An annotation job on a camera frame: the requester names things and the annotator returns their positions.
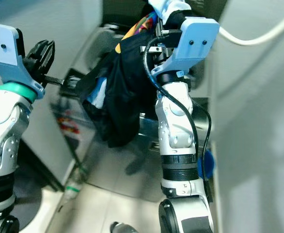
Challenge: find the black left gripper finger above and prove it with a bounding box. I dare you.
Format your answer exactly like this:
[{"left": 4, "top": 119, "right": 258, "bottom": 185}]
[{"left": 47, "top": 75, "right": 82, "bottom": 91}]

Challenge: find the white garment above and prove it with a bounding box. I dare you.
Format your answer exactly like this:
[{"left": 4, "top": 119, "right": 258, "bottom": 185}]
[{"left": 149, "top": 0, "right": 192, "bottom": 25}]

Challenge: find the black garment with colourful print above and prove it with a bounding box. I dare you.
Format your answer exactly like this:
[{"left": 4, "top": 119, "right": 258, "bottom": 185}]
[{"left": 79, "top": 12, "right": 162, "bottom": 149}]

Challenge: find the silver washing machine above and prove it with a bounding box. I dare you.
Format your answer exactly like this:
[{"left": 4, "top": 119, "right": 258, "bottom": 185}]
[{"left": 50, "top": 19, "right": 215, "bottom": 204}]

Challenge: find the clear bottle with green band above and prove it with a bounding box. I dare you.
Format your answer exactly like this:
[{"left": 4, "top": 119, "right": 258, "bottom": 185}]
[{"left": 64, "top": 180, "right": 85, "bottom": 204}]

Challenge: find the blue round cap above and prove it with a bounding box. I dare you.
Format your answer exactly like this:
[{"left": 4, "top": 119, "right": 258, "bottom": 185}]
[{"left": 199, "top": 150, "right": 215, "bottom": 181}]

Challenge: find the light blue right wrist camera mount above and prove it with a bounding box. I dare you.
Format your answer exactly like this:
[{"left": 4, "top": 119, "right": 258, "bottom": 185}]
[{"left": 150, "top": 17, "right": 220, "bottom": 81}]

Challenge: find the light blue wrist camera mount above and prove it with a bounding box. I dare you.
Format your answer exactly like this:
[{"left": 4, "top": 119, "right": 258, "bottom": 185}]
[
  {"left": 150, "top": 17, "right": 220, "bottom": 81},
  {"left": 0, "top": 22, "right": 48, "bottom": 98}
]

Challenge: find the light blue left wrist camera mount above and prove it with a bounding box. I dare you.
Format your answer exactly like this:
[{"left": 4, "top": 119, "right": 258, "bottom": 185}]
[{"left": 0, "top": 22, "right": 48, "bottom": 98}]

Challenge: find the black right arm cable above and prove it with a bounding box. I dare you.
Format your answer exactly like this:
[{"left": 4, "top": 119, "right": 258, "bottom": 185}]
[{"left": 143, "top": 36, "right": 213, "bottom": 202}]

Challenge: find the white hose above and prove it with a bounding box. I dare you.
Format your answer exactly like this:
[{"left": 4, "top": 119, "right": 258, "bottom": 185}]
[{"left": 218, "top": 7, "right": 284, "bottom": 47}]

